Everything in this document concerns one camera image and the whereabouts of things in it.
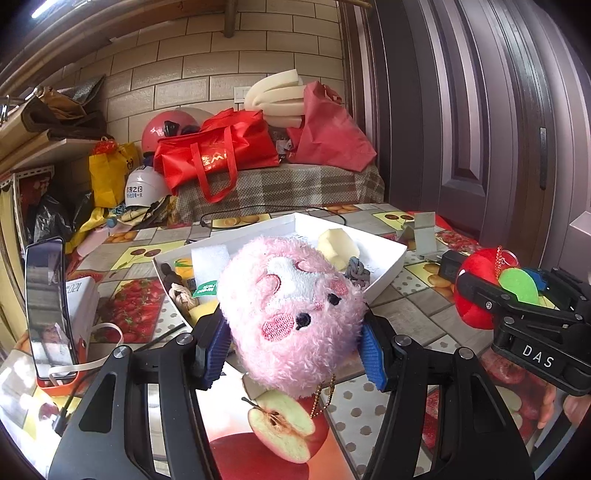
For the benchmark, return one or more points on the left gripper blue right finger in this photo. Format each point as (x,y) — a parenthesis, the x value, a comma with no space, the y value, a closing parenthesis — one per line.
(376,350)

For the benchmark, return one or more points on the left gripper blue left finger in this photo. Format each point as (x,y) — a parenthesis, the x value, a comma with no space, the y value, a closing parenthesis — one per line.
(212,341)

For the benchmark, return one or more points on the beige braided rope knot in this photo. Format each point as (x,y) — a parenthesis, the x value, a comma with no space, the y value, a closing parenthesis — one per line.
(182,298)

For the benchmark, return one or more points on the pink plush pig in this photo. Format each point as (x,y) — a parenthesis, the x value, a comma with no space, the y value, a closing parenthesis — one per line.
(298,348)

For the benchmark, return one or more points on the cream yellow sponge block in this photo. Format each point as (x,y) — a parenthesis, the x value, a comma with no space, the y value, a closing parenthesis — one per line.
(338,248)

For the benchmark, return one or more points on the red plush apple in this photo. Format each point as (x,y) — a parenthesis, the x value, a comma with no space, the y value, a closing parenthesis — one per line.
(486,278)

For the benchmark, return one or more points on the yellow green dish sponge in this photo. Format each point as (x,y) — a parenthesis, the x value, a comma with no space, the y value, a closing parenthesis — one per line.
(202,310)

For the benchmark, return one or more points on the yellow tissue pack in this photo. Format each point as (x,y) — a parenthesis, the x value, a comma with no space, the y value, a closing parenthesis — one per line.
(183,268)

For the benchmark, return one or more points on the white cardboard box tray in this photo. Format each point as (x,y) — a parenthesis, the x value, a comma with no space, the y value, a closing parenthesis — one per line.
(278,262)

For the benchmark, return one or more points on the black power adapter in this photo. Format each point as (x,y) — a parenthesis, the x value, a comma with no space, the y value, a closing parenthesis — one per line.
(450,265)

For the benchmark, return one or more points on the grey metal phone stand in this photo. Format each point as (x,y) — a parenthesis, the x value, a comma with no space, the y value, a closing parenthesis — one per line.
(421,230)

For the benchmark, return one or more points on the smartphone on stand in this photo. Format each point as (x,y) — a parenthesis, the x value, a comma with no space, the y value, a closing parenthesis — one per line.
(45,297)

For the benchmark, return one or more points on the plaid covered bench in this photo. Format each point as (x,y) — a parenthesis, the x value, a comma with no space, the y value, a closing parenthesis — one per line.
(287,187)

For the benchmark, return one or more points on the white helmet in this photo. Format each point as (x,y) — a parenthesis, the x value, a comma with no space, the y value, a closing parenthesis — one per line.
(144,187)

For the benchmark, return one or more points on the bright red tote bag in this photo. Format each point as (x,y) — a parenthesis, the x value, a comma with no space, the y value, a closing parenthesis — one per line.
(226,143)

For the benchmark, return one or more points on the yellow plastic bag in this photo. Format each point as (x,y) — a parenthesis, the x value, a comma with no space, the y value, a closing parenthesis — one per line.
(110,164)

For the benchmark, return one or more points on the dull red fabric bag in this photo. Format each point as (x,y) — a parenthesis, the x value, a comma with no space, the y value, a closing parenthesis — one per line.
(329,136)

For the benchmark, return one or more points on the red helmet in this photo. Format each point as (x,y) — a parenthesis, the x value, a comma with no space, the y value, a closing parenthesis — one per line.
(169,123)

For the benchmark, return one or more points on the cream foam roll stack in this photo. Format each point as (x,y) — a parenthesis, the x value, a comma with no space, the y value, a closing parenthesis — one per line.
(280,97)

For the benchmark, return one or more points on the white paper bag with handle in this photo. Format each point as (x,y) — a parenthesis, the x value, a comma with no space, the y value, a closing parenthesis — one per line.
(83,318)

